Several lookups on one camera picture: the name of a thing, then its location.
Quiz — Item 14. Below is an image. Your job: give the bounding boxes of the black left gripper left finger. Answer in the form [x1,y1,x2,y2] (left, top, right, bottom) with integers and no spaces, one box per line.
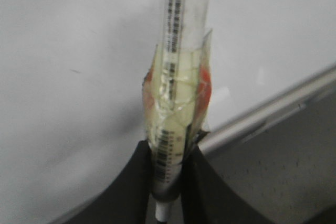
[66,141,152,224]

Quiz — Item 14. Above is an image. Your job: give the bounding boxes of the white whiteboard with aluminium frame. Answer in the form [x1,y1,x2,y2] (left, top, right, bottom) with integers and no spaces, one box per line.
[1,0,335,223]

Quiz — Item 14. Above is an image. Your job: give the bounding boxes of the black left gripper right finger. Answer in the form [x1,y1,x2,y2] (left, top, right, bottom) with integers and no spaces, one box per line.
[181,130,272,223]

